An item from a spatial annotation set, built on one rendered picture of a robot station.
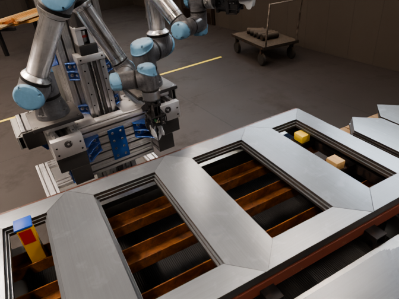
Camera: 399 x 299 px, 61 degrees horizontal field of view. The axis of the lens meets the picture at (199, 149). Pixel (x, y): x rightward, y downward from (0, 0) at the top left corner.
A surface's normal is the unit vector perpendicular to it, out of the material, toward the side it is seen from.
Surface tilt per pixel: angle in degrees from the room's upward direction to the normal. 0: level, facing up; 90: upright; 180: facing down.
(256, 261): 0
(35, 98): 96
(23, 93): 96
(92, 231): 0
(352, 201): 0
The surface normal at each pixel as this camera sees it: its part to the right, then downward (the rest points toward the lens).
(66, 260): -0.09, -0.84
